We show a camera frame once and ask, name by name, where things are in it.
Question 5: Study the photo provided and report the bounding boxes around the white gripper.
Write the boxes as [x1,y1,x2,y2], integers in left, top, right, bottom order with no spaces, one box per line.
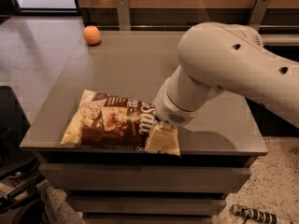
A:
[144,77,200,156]

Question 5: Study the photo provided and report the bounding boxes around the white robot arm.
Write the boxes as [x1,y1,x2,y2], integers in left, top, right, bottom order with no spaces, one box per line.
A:
[145,22,299,155]

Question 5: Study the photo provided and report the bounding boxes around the orange fruit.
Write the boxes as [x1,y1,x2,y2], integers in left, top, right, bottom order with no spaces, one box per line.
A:
[83,26,101,45]

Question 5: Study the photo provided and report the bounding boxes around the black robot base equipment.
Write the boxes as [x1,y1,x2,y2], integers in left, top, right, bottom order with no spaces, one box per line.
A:
[0,86,45,224]

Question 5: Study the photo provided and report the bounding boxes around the left metal wall bracket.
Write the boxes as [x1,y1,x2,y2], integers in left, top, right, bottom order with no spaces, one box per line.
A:
[116,0,131,31]

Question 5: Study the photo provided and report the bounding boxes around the striped cable on floor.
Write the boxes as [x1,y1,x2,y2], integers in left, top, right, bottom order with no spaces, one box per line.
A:
[229,203,278,224]

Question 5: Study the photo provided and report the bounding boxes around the metal wall bracket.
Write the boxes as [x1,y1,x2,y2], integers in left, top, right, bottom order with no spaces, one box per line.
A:
[248,0,270,31]
[116,0,131,31]

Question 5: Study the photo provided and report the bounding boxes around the right metal wall bracket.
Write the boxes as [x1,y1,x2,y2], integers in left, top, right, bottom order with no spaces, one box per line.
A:
[248,0,270,31]

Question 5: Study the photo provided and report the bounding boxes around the brown chip bag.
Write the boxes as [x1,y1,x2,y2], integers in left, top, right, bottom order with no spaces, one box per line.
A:
[61,90,166,152]

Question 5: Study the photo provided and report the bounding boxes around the grey drawer cabinet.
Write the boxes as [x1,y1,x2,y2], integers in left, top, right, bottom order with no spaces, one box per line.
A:
[21,31,267,224]

